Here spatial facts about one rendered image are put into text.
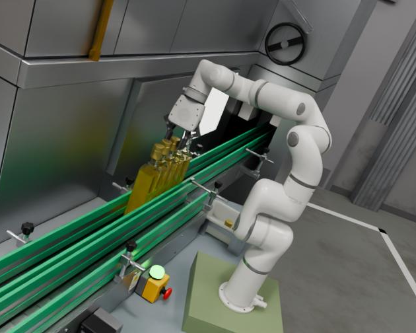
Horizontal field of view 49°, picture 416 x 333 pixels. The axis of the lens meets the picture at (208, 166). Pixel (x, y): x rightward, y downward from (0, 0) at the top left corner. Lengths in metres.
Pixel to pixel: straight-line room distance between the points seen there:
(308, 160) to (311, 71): 1.22
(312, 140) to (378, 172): 3.92
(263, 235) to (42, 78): 0.71
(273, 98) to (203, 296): 0.64
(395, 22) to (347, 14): 2.50
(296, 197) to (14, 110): 0.75
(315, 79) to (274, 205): 1.24
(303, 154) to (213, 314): 0.55
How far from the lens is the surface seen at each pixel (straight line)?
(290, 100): 1.29
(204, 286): 1.50
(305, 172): 1.25
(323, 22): 2.40
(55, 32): 1.10
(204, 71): 1.49
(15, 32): 1.07
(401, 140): 5.08
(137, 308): 1.44
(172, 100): 1.68
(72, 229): 1.33
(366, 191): 5.20
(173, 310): 1.47
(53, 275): 1.17
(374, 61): 4.87
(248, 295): 1.45
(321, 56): 2.40
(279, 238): 1.33
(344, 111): 4.92
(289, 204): 1.28
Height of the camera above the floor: 1.71
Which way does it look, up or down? 23 degrees down
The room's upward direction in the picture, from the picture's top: 22 degrees clockwise
